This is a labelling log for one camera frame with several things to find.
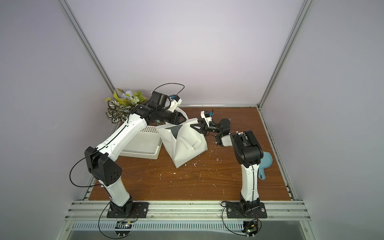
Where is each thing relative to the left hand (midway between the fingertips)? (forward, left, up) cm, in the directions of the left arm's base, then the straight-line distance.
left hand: (185, 117), depth 79 cm
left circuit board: (-47, +30, -30) cm, 63 cm away
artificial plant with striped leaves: (+11, +39, 0) cm, 41 cm away
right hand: (+1, -3, -6) cm, 7 cm away
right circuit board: (-46, -33, -28) cm, 63 cm away
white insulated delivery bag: (-11, +1, -7) cm, 13 cm away
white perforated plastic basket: (-2, +27, -25) cm, 37 cm away
